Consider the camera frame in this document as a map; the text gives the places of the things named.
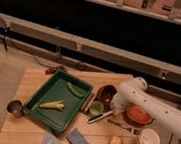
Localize blue sponge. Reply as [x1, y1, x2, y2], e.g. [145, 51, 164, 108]
[67, 128, 89, 144]

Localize green plastic tray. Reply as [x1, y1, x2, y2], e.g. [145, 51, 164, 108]
[23, 70, 93, 133]

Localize green cucumber toy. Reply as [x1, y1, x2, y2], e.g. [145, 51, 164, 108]
[66, 82, 85, 98]

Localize silver metal cup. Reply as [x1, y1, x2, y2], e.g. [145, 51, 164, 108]
[6, 100, 25, 118]

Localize small green cup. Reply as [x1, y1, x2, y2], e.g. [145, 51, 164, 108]
[89, 101, 104, 117]

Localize orange red bowl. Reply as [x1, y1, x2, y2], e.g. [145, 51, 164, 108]
[126, 105, 153, 125]

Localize dark maroon bowl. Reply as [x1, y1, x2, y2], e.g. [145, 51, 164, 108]
[96, 84, 117, 112]

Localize white plastic cup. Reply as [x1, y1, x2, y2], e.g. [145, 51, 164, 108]
[138, 128, 160, 144]

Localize grey metal rail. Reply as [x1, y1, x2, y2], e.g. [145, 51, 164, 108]
[0, 13, 181, 85]

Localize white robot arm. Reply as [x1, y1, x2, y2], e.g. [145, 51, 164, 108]
[112, 77, 181, 140]

